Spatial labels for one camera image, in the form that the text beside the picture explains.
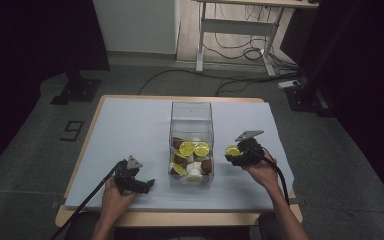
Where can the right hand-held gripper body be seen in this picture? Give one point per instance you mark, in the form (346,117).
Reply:
(253,151)

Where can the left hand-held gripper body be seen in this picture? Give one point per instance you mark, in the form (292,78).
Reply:
(125,176)

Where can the gold lid coffee capsule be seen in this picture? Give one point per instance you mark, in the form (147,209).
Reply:
(232,151)

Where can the clear plastic drawer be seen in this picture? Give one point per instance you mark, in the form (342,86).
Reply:
(190,183)

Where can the pile of coffee capsules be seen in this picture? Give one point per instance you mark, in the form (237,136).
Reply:
(190,160)

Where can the person's right hand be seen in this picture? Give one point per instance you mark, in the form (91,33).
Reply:
(266,173)

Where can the person's left hand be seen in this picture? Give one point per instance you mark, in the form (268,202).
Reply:
(113,203)

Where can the pale blue table sheet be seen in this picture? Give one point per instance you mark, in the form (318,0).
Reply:
(130,140)

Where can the wooden table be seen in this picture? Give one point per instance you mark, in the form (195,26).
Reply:
(166,218)

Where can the person's lap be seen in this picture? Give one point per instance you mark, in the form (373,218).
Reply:
(180,234)

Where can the grey tape strip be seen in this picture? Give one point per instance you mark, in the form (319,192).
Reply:
(299,201)
(58,204)

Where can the black stand base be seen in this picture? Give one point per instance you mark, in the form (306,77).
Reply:
(305,98)
(76,90)

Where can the white power strip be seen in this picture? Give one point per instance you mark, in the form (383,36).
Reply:
(289,84)

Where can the black curtain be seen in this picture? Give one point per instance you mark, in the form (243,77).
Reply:
(30,50)
(363,83)

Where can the white metal frame desk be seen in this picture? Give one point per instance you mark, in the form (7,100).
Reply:
(236,26)

